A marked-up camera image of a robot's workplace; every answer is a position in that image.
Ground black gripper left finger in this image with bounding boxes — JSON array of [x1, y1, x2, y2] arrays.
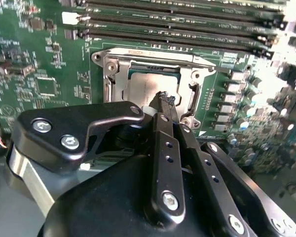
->
[[6, 91, 186, 219]]

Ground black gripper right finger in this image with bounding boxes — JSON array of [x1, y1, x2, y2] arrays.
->
[[162, 93, 296, 237]]

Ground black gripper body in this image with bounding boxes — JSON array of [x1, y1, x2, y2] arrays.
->
[[38, 154, 231, 237]]

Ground metal socket cover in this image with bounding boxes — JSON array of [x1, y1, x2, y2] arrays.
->
[[114, 58, 205, 124]]

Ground silver CPU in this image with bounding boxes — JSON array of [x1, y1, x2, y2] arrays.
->
[[120, 68, 184, 111]]

